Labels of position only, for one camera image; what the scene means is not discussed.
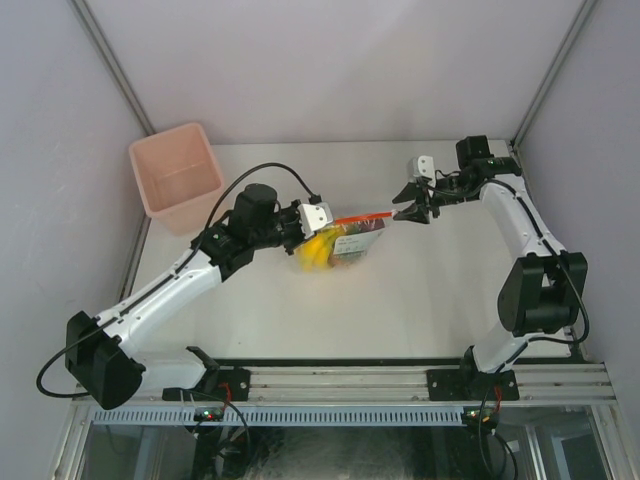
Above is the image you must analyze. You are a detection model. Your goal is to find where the clear zip top bag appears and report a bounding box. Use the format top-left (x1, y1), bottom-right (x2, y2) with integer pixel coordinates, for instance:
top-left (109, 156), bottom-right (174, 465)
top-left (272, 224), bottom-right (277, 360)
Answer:
top-left (294, 210), bottom-right (397, 271)

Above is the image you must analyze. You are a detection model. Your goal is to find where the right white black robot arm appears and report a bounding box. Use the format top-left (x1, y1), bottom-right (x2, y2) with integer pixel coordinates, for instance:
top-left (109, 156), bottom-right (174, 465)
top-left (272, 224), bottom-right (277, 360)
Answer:
top-left (393, 135), bottom-right (589, 399)

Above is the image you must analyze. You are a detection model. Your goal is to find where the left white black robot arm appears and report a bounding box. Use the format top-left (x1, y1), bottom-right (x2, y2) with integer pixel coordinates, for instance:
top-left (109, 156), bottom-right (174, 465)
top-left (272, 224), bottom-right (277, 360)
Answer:
top-left (64, 184), bottom-right (333, 410)

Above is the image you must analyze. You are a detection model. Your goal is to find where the yellow fake banana bunch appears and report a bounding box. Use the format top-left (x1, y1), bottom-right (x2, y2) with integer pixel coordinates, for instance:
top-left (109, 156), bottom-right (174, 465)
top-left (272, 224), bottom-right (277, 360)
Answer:
top-left (295, 227), bottom-right (343, 272)

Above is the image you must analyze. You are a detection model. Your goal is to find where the pink plastic bin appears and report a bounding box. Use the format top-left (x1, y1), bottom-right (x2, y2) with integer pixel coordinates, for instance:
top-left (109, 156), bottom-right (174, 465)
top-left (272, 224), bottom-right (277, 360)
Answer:
top-left (129, 122), bottom-right (225, 236)

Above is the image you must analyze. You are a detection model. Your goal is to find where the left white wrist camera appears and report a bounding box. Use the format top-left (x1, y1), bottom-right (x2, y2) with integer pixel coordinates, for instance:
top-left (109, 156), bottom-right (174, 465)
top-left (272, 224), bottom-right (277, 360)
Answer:
top-left (297, 202), bottom-right (334, 239)

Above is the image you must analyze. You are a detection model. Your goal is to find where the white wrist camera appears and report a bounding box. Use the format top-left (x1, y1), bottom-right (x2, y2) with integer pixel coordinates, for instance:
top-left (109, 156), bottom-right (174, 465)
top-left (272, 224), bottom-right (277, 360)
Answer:
top-left (297, 202), bottom-right (334, 239)
top-left (408, 155), bottom-right (436, 186)

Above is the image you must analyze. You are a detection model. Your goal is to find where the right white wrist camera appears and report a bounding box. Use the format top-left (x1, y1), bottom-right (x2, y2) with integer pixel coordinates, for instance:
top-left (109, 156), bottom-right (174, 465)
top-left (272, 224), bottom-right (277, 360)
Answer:
top-left (408, 155), bottom-right (436, 186)

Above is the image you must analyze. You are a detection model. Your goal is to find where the left black camera cable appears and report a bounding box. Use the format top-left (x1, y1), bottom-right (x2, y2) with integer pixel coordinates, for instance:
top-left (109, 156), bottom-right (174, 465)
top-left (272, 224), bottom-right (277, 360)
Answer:
top-left (199, 161), bottom-right (321, 241)

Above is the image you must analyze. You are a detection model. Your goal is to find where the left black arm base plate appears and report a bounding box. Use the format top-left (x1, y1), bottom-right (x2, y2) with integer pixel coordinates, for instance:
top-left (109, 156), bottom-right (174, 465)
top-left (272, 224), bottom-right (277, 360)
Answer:
top-left (192, 367), bottom-right (251, 402)

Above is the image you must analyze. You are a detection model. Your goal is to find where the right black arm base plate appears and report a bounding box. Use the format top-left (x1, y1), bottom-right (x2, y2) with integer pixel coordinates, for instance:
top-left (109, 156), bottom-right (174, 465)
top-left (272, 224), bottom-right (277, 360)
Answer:
top-left (426, 369), bottom-right (520, 401)

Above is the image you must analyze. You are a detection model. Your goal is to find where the aluminium rail frame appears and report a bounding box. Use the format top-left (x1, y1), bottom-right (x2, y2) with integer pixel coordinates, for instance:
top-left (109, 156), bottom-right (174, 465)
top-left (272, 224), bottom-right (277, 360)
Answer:
top-left (72, 362), bottom-right (616, 406)

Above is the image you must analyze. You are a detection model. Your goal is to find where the grey slotted cable duct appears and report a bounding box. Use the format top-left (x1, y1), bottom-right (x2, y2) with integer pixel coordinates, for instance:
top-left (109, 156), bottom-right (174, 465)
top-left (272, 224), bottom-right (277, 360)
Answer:
top-left (90, 405), bottom-right (465, 427)

